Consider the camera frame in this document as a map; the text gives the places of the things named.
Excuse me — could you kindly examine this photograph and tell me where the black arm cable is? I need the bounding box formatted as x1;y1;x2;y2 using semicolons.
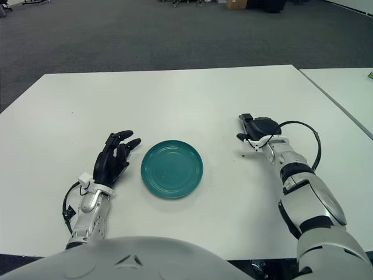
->
62;181;88;234
266;121;322;172

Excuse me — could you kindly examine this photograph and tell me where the black cabinet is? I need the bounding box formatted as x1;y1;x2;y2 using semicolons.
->
246;0;288;14

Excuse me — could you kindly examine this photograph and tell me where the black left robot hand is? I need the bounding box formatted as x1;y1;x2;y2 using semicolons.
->
93;129;143;187

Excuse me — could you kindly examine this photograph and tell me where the white neighbouring table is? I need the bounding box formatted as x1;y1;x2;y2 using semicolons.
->
299;67;373;138

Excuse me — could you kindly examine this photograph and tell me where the grey robot torso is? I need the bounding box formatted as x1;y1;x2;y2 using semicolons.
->
0;235;244;280

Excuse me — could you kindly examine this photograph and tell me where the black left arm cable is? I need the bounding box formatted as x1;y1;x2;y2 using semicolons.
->
62;181;88;234

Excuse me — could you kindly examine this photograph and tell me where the teal round plate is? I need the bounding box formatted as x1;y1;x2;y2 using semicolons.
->
140;140;205;200

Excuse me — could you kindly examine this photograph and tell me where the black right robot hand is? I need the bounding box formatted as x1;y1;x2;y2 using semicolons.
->
236;113;283;145

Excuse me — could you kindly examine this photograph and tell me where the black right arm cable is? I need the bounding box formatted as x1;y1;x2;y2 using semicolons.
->
266;121;322;172

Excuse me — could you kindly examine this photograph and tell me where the black wheeled chair base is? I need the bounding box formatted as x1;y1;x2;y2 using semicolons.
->
171;0;199;8

